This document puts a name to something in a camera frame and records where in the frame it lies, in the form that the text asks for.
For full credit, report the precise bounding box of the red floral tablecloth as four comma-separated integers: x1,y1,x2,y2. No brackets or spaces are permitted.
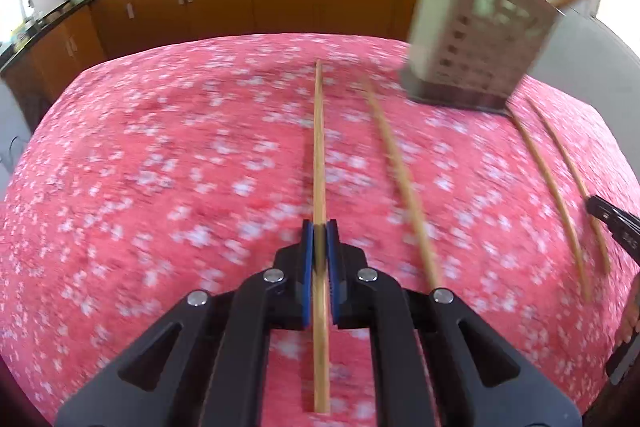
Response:
0,33,640,427

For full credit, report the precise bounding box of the person's right hand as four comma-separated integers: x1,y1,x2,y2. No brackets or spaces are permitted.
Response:
616,273,640,346

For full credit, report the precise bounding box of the beige perforated utensil holder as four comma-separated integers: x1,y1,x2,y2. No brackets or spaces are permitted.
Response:
402,0,564,114

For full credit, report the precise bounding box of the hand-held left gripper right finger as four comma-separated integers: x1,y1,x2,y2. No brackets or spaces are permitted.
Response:
325,219,584,427

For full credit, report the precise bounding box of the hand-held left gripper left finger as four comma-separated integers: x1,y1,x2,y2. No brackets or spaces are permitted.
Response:
55,219,321,427

